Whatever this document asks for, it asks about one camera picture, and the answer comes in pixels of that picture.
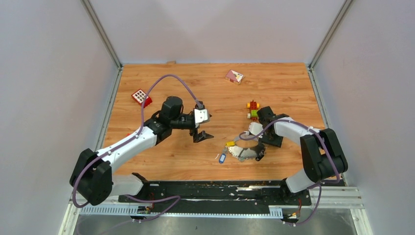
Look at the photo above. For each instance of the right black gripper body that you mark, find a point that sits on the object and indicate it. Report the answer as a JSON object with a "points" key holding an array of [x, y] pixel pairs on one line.
{"points": [[270, 139]]}

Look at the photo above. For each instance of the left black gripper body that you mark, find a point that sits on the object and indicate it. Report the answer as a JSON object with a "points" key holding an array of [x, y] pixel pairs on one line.
{"points": [[184, 122]]}

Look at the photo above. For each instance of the large perforated metal keyring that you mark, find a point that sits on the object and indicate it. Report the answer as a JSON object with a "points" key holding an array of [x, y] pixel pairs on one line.
{"points": [[243, 153]]}

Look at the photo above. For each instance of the blue key tag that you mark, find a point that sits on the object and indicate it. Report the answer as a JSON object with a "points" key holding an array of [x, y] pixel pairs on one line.
{"points": [[222, 158]]}

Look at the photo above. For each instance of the yellow key tag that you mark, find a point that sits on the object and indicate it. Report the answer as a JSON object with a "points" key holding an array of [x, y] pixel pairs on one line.
{"points": [[230, 144]]}

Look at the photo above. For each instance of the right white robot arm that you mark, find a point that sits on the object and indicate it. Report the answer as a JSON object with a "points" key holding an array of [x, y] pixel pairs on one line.
{"points": [[321, 152]]}

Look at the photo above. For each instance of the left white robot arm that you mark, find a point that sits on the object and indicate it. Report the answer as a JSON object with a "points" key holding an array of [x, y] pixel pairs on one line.
{"points": [[93, 175]]}

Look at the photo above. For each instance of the black key fob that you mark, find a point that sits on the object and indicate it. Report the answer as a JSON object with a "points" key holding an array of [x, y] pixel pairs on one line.
{"points": [[259, 158]]}

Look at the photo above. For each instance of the toy brick car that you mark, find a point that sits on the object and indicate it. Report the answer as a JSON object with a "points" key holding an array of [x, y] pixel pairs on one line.
{"points": [[253, 107]]}

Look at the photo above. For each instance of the pink patterned wooden block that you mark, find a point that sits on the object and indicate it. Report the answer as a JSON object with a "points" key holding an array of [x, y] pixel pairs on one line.
{"points": [[234, 77]]}

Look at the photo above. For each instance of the red window toy brick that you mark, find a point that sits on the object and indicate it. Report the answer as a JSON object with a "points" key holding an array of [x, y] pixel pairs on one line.
{"points": [[141, 98]]}

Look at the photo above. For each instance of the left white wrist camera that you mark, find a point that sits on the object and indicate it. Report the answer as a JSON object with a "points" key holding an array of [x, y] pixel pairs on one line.
{"points": [[200, 116]]}

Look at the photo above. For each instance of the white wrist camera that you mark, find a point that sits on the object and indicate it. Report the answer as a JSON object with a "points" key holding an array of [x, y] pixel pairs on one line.
{"points": [[256, 129], [200, 116]]}

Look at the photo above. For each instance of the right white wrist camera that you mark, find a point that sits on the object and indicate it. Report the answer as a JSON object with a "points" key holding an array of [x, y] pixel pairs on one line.
{"points": [[256, 129]]}

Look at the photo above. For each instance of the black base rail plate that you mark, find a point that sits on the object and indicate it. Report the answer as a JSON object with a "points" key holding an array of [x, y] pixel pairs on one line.
{"points": [[221, 196]]}

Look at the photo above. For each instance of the white slotted cable duct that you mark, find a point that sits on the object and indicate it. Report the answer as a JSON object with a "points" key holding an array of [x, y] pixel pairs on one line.
{"points": [[137, 210]]}

